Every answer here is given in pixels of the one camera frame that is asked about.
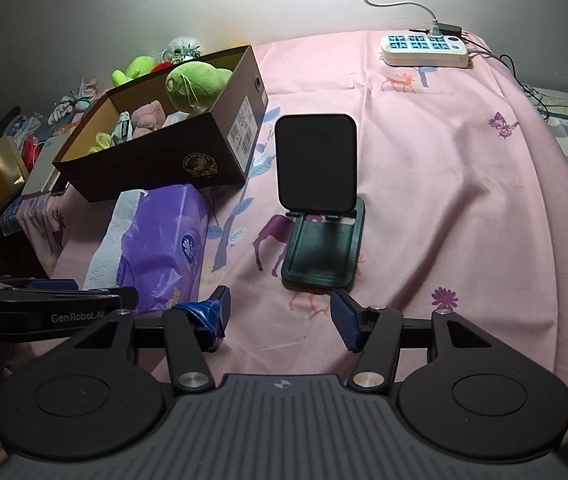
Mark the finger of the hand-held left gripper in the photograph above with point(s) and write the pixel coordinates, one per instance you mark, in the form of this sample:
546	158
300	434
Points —
127	300
53	284

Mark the white furry doll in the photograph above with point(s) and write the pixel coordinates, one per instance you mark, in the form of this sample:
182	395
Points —
183	45

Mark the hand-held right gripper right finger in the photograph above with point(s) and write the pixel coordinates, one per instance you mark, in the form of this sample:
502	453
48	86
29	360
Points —
345	317

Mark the red package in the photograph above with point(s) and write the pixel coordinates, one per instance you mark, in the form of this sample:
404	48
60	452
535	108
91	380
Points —
33	150

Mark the small green plush toy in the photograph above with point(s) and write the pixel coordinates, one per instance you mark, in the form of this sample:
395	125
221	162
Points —
133	67

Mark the large green plush toy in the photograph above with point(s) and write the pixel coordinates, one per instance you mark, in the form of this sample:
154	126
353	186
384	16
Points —
198	80

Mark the white power strip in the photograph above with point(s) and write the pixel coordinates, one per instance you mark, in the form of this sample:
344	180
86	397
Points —
424	55

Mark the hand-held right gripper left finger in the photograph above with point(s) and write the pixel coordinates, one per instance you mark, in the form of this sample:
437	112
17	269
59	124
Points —
208	312

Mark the neon yellow plush toy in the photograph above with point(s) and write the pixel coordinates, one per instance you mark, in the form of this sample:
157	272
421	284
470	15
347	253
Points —
101	141

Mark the pink plush bear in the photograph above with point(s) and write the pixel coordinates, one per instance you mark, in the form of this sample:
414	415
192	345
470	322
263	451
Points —
146	115

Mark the red plush toy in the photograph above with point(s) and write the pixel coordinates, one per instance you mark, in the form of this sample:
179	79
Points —
161	66

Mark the black power plug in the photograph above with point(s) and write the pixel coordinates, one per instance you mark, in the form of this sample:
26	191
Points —
448	28

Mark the blue white plastic package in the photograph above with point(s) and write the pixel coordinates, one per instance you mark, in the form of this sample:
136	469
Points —
21	127

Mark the pink printed bedsheet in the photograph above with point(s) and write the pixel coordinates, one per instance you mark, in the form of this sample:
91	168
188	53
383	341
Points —
464	160

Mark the black folding phone stand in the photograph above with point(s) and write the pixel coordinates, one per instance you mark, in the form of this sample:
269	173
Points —
314	160

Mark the purple tissue pack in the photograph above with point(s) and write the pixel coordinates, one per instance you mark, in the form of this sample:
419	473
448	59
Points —
163	240

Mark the brown cardboard shoe box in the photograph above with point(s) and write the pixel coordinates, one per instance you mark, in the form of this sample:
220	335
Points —
163	160

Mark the white plush with green ribbon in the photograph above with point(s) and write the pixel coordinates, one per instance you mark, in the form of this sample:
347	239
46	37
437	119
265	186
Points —
63	107

